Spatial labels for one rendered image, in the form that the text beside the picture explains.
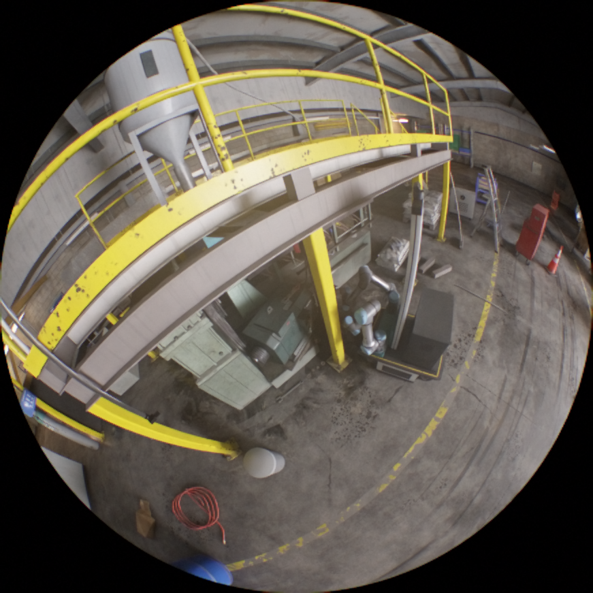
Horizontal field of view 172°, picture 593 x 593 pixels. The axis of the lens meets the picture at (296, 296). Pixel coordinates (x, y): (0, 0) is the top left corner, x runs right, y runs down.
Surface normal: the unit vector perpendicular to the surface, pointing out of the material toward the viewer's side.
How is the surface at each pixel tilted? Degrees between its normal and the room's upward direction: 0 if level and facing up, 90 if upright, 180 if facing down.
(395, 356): 0
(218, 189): 90
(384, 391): 0
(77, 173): 90
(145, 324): 90
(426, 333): 0
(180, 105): 124
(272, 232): 90
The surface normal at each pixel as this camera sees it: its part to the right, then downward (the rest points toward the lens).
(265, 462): -0.24, -0.69
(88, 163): 0.62, 0.43
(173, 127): 0.80, 0.60
